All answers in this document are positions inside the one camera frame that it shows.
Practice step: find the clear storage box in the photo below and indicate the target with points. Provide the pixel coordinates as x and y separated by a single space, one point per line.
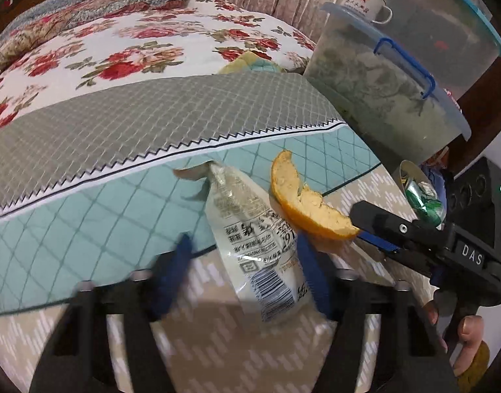
452 39
388 98

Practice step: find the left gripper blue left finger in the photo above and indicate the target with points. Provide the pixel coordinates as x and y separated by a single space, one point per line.
77 356

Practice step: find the lower clear storage box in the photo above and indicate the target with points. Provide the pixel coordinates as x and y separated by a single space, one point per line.
388 98

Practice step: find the person's right hand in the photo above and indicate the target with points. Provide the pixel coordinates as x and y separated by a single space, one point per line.
470 334

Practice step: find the blue fabric bundle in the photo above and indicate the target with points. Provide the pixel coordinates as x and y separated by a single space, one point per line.
437 180

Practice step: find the orange peel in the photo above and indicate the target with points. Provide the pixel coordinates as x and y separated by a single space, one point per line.
304 206

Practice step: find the floral bed sheet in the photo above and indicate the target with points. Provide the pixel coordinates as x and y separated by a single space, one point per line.
200 39

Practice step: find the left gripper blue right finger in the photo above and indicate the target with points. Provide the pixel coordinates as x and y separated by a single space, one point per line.
409 356

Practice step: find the white plastic food wrapper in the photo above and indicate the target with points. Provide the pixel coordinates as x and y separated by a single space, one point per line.
256 243

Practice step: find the white enamel star mug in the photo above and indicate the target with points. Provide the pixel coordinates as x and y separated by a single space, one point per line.
375 11

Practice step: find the patterned bed cover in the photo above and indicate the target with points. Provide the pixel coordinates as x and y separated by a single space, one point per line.
106 230

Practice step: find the upper clear storage box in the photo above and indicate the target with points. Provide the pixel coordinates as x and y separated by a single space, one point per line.
452 39

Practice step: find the folded floral quilt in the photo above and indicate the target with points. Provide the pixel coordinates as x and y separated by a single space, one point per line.
45 21

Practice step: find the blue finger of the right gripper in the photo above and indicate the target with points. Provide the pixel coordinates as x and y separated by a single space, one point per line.
395 230
410 250

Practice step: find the crushed green drink can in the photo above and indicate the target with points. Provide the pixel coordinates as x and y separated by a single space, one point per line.
420 194

